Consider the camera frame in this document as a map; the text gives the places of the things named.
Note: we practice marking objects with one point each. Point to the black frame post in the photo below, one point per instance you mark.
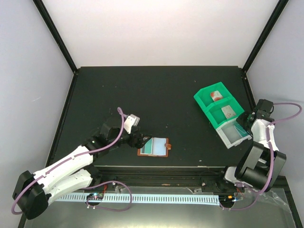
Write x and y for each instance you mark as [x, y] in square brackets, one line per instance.
[55, 33]
[276, 13]

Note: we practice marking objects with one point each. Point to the red white card in bin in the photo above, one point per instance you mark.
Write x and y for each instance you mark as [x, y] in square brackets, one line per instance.
[216, 96]

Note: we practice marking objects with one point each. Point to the white slotted cable duct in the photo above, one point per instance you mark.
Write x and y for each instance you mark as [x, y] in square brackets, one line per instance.
[144, 198]

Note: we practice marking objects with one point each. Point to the white card in middle bin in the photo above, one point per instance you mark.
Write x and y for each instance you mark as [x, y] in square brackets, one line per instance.
[228, 111]

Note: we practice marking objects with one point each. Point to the brown leather card holder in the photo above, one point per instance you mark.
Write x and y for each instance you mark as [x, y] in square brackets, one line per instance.
[161, 147]

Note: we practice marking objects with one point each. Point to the right black frame post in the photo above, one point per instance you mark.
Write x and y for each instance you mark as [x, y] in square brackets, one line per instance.
[276, 13]

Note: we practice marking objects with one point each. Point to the black aluminium rail base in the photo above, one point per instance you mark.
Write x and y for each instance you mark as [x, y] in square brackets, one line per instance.
[205, 178]

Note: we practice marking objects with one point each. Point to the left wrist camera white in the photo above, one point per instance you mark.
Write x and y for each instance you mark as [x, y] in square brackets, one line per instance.
[130, 121]

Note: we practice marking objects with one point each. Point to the teal card in holder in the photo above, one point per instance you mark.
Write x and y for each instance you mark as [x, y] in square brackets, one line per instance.
[147, 148]

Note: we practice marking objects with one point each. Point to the teal VIP credit card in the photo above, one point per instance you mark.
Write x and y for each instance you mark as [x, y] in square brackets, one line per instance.
[240, 130]

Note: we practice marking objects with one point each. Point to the left circuit board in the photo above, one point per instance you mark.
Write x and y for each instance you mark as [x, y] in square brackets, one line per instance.
[94, 196]

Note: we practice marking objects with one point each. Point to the right circuit board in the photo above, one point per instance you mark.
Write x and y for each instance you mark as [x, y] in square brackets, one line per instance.
[228, 198]

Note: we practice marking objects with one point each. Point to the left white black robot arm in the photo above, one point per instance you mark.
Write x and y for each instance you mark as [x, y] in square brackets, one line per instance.
[34, 192]

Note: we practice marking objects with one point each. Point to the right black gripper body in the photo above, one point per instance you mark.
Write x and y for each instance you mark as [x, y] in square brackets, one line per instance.
[243, 121]

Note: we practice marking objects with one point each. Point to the green plastic bin middle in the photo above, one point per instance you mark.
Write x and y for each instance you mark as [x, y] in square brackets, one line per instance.
[215, 114]

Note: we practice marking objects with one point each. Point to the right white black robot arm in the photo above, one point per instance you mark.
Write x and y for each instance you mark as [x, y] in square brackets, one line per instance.
[262, 162]

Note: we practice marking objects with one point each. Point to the green plastic bin far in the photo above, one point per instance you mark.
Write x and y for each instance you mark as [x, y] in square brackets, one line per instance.
[203, 99]

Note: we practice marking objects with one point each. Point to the green plastic bin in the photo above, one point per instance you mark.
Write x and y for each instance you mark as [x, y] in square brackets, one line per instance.
[203, 99]
[215, 114]

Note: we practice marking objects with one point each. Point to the circuit board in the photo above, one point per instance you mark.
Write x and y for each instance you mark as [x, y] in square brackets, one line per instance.
[228, 198]
[94, 196]

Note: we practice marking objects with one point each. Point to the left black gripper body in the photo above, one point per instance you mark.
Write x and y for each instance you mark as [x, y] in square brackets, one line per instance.
[134, 143]

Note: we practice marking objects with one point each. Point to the left black frame post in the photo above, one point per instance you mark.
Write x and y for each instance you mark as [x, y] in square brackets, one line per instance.
[55, 33]

